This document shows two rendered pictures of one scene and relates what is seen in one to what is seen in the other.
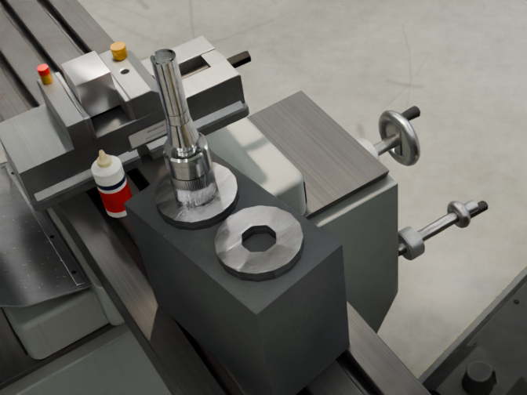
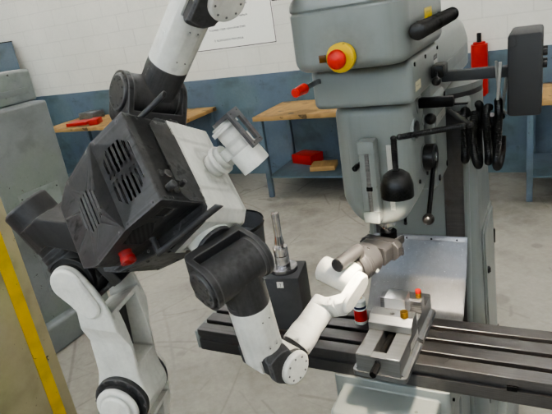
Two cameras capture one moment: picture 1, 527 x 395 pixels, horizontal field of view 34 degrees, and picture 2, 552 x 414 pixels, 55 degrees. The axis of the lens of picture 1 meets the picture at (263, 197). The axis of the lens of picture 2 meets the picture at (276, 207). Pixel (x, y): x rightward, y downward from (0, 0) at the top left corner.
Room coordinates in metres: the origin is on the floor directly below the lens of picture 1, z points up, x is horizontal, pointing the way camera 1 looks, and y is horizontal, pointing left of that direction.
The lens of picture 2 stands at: (1.88, -0.82, 1.88)
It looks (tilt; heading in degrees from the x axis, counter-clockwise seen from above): 20 degrees down; 144
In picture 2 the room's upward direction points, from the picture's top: 9 degrees counter-clockwise
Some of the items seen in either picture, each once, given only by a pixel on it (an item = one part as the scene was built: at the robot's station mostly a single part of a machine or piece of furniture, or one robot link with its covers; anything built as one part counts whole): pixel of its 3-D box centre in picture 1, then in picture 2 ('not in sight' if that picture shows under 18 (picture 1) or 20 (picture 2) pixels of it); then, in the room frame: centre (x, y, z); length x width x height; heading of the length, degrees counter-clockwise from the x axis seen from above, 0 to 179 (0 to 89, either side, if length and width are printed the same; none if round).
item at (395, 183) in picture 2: not in sight; (396, 182); (1.15, 0.05, 1.48); 0.07 x 0.07 x 0.06
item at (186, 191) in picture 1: (191, 172); (282, 257); (0.65, 0.07, 1.15); 0.05 x 0.05 x 0.06
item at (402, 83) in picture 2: not in sight; (379, 74); (0.96, 0.25, 1.68); 0.34 x 0.24 x 0.10; 115
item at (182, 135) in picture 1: (174, 103); (277, 229); (0.65, 0.07, 1.24); 0.03 x 0.03 x 0.11
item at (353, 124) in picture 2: not in sight; (382, 157); (0.97, 0.21, 1.47); 0.21 x 0.19 x 0.32; 25
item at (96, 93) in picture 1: (90, 85); (397, 303); (0.98, 0.21, 1.03); 0.06 x 0.05 x 0.06; 23
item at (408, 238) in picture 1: (441, 223); not in sight; (1.07, -0.33, 0.50); 0.22 x 0.06 x 0.06; 115
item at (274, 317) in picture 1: (239, 273); (273, 292); (0.61, 0.04, 1.02); 0.22 x 0.12 x 0.20; 36
